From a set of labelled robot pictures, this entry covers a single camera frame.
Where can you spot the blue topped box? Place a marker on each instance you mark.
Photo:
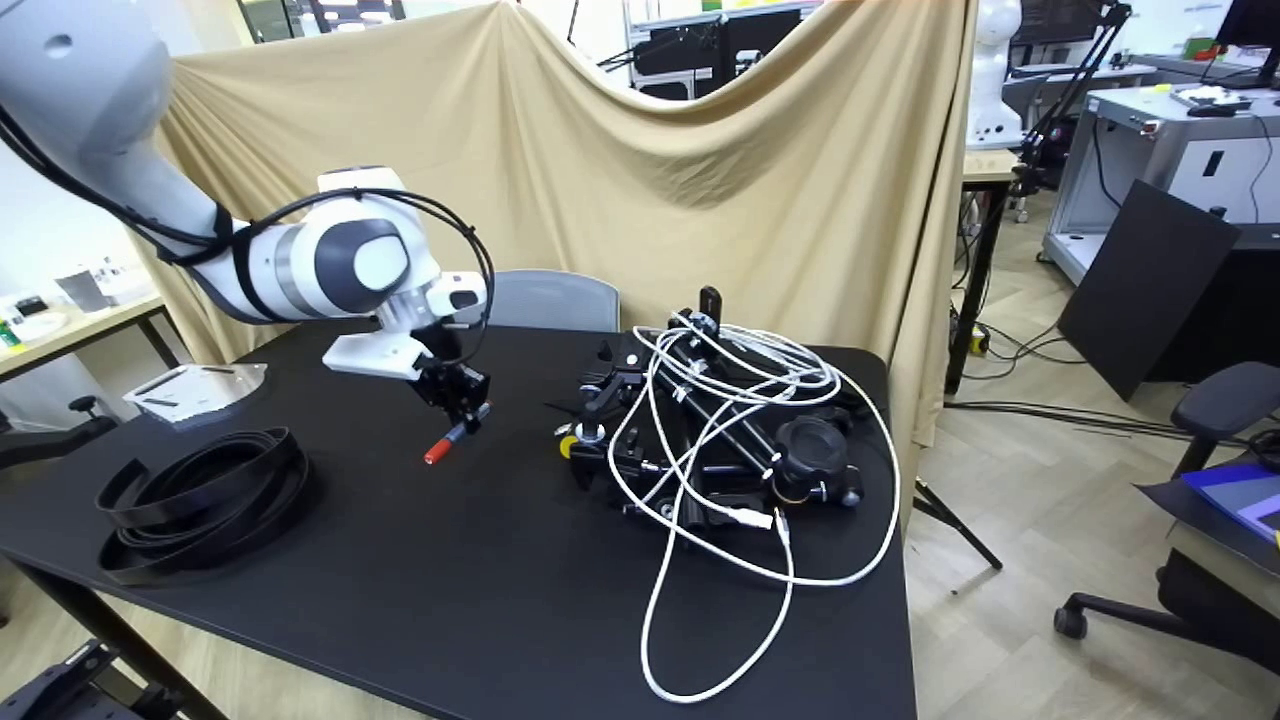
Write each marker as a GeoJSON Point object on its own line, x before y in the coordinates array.
{"type": "Point", "coordinates": [1245, 495]}

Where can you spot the white desk cabinet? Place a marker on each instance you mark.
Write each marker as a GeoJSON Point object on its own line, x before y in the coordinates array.
{"type": "Point", "coordinates": [1172, 145]}

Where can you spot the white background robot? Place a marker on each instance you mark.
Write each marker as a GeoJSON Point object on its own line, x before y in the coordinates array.
{"type": "Point", "coordinates": [992, 82]}

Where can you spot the black articulated stand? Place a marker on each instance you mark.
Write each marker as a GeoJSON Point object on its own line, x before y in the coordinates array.
{"type": "Point", "coordinates": [1066, 102]}

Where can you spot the light wooden desk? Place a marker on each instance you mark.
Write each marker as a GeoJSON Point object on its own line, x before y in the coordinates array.
{"type": "Point", "coordinates": [82, 325]}

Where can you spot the black chair armrest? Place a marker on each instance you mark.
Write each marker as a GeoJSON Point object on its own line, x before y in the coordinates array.
{"type": "Point", "coordinates": [61, 430]}

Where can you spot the wooden top table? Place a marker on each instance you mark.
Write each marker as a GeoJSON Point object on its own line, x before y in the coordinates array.
{"type": "Point", "coordinates": [988, 164]}

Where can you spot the black office chair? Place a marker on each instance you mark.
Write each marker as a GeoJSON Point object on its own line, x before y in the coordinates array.
{"type": "Point", "coordinates": [1234, 397]}

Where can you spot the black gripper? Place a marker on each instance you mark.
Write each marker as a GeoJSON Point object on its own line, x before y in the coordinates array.
{"type": "Point", "coordinates": [450, 380]}

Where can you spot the beige cloth curtain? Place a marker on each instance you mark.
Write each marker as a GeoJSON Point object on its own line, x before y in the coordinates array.
{"type": "Point", "coordinates": [745, 203]}

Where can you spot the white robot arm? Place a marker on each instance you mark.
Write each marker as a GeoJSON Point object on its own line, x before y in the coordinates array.
{"type": "Point", "coordinates": [333, 262]}

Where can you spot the black equipment pile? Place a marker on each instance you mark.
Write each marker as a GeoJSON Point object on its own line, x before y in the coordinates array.
{"type": "Point", "coordinates": [812, 460]}

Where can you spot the black equipment rack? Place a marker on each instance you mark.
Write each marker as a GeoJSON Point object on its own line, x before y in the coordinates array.
{"type": "Point", "coordinates": [707, 46]}

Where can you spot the orange capped white marker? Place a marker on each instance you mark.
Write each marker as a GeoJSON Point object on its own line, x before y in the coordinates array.
{"type": "Point", "coordinates": [446, 441]}

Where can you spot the black flat panel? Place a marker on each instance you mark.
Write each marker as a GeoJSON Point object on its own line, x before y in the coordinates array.
{"type": "Point", "coordinates": [1146, 285]}

